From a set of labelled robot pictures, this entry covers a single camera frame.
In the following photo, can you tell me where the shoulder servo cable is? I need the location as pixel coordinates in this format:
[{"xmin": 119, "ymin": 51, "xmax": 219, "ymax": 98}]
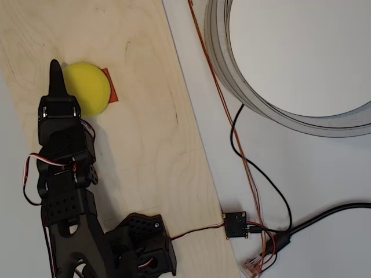
[{"xmin": 42, "ymin": 222, "xmax": 57, "ymax": 278}]

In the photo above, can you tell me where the wrist servo cable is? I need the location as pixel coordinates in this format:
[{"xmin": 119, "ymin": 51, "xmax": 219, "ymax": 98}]
[{"xmin": 22, "ymin": 152, "xmax": 77, "ymax": 207}]

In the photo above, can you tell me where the red white black servo cable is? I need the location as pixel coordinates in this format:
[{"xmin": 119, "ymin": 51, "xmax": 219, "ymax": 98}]
[{"xmin": 170, "ymin": 221, "xmax": 227, "ymax": 241}]

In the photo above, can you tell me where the gripper servo cable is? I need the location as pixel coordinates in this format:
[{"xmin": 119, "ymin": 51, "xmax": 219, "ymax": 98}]
[{"xmin": 80, "ymin": 119, "xmax": 96, "ymax": 143}]

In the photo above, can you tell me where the thick black power cable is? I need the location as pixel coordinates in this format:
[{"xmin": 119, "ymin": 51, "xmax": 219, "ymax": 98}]
[{"xmin": 259, "ymin": 202, "xmax": 371, "ymax": 257}]

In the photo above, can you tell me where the thin orange wire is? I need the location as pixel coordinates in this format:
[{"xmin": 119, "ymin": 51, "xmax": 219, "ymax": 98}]
[
  {"xmin": 187, "ymin": 0, "xmax": 266, "ymax": 273},
  {"xmin": 214, "ymin": 83, "xmax": 269, "ymax": 272}
]

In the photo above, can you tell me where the small black controller board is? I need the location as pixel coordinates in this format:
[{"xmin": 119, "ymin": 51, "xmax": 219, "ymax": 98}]
[{"xmin": 222, "ymin": 211, "xmax": 248, "ymax": 240}]

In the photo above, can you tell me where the thin black cable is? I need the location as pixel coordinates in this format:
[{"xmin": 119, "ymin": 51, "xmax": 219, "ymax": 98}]
[{"xmin": 230, "ymin": 104, "xmax": 292, "ymax": 234}]

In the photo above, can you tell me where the clear plastic wire connector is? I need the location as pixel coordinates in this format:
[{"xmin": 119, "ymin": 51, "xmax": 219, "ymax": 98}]
[{"xmin": 242, "ymin": 256, "xmax": 264, "ymax": 278}]

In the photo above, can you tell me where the light plywood board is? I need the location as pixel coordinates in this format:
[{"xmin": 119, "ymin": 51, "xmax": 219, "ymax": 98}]
[{"xmin": 0, "ymin": 0, "xmax": 241, "ymax": 278}]

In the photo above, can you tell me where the grey round ring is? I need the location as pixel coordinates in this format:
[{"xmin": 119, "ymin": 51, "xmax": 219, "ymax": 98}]
[{"xmin": 204, "ymin": 0, "xmax": 371, "ymax": 138}]

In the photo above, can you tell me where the red square plate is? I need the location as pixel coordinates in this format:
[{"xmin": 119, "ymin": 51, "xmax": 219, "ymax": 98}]
[{"xmin": 101, "ymin": 68, "xmax": 119, "ymax": 104}]

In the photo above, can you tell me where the yellow round sponge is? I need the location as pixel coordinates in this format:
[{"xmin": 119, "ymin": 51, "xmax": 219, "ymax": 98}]
[{"xmin": 61, "ymin": 62, "xmax": 111, "ymax": 118}]

